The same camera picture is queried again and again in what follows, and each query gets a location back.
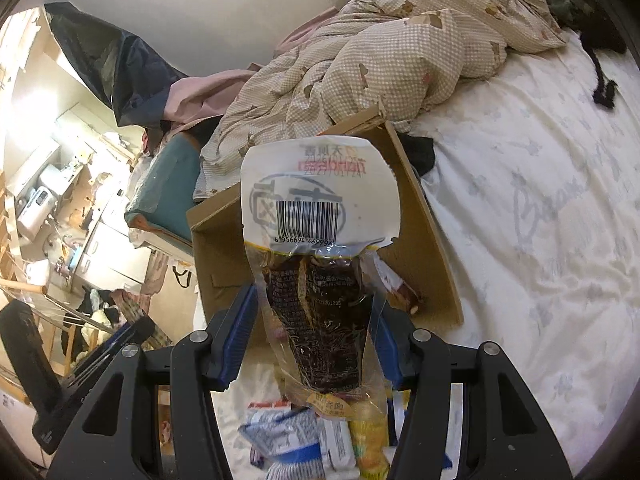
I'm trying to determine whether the red brown snack packet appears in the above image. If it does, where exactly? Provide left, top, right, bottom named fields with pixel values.
left=375, top=255, right=426, bottom=316

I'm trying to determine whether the dark navy jacket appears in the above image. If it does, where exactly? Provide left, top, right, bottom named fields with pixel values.
left=44, top=1, right=191, bottom=128

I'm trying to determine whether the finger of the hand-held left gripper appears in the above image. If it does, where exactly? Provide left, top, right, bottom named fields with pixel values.
left=65, top=317, right=156, bottom=388

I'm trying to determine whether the teal cushion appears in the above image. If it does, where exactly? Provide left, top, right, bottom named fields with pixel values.
left=124, top=135, right=203, bottom=251

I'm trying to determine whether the yellow snack packet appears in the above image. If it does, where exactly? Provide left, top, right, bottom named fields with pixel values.
left=347, top=400, right=391, bottom=480

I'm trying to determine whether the blue white striped snack packet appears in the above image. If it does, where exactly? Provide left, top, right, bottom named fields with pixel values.
left=237, top=407, right=326, bottom=480

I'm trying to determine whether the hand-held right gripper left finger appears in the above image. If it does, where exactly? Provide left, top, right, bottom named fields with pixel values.
left=47, top=285, right=261, bottom=480

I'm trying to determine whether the clear packet of dark snack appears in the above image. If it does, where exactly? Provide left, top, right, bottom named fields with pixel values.
left=240, top=135, right=403, bottom=421

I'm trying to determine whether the small black cloth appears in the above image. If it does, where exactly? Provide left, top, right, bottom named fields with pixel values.
left=397, top=132, right=436, bottom=178

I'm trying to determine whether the brown paper bag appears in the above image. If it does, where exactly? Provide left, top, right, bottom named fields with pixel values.
left=150, top=255, right=201, bottom=341

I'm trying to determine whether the white cabinet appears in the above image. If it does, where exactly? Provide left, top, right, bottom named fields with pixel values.
left=70, top=200, right=151, bottom=291

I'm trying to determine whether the beige checked quilt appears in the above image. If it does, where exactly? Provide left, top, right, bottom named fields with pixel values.
left=192, top=0, right=568, bottom=201

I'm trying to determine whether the white floral bed sheet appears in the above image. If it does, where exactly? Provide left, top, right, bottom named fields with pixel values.
left=200, top=25, right=640, bottom=480

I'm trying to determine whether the black garment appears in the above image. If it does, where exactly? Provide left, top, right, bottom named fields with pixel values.
left=490, top=0, right=628, bottom=111

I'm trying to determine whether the cardboard box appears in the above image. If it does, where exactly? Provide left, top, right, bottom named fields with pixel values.
left=186, top=100, right=463, bottom=351

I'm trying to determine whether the pink cloth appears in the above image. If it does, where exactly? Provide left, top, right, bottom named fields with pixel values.
left=160, top=5, right=341, bottom=136

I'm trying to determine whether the white appliance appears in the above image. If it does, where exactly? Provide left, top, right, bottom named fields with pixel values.
left=15, top=185, right=56, bottom=241

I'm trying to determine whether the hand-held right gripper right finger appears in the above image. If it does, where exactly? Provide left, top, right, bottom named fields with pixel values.
left=372, top=305, right=576, bottom=480

